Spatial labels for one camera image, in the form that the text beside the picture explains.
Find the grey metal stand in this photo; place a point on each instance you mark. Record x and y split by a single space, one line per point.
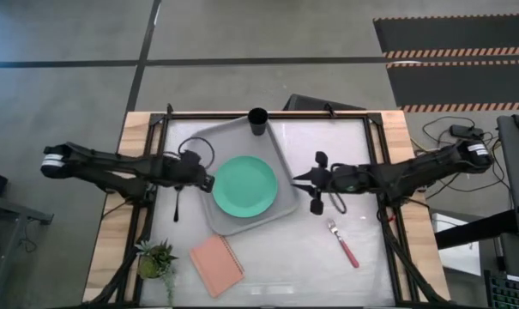
10 208

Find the black computer keyboard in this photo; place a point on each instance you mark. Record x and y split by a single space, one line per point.
510 294

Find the salmon spiral notebook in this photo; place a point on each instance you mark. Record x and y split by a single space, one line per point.
216 266

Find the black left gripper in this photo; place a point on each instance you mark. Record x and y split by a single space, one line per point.
186 169

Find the black hazard-striped floor mat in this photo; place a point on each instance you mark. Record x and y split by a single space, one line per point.
456 32
460 83

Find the small potted succulent plant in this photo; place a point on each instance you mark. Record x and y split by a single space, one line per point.
154 262

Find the black chair back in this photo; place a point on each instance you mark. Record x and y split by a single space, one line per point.
310 103

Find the green plastic plate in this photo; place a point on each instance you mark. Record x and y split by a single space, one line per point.
245 186

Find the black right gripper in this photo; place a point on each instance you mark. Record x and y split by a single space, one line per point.
342 178

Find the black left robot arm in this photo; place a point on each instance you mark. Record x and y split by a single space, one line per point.
113 168

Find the grey plastic tray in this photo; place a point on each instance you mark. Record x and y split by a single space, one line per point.
229 143

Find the dark teal plastic cup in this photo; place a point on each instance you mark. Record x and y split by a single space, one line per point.
257 122

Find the black power adapter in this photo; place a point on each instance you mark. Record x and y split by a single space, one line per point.
465 131

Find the white box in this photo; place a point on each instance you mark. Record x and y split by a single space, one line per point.
456 257

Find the black spoon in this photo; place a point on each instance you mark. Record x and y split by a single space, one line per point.
176 215

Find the black metal table frame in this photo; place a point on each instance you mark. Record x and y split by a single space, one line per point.
306 115

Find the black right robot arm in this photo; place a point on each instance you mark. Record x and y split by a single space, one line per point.
413 172

